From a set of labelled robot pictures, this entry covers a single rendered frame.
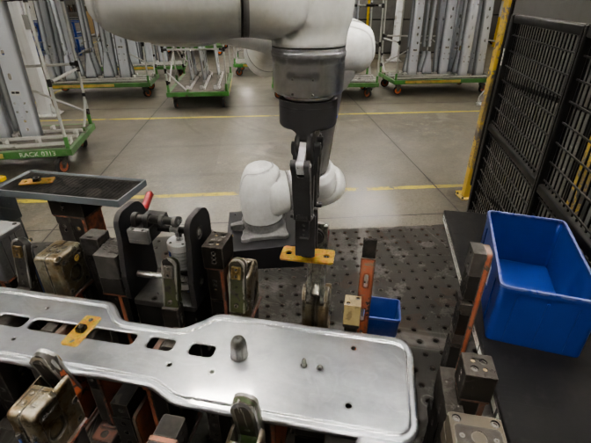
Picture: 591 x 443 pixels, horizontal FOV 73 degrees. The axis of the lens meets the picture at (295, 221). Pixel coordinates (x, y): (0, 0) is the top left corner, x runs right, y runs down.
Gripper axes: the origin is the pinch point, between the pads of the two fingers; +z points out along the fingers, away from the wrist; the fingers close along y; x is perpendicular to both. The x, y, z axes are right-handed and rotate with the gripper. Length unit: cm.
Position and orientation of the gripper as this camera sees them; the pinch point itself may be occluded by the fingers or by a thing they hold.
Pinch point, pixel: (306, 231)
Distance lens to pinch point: 61.2
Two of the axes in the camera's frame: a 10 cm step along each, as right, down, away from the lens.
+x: 9.8, 0.9, -1.7
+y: -1.9, 4.8, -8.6
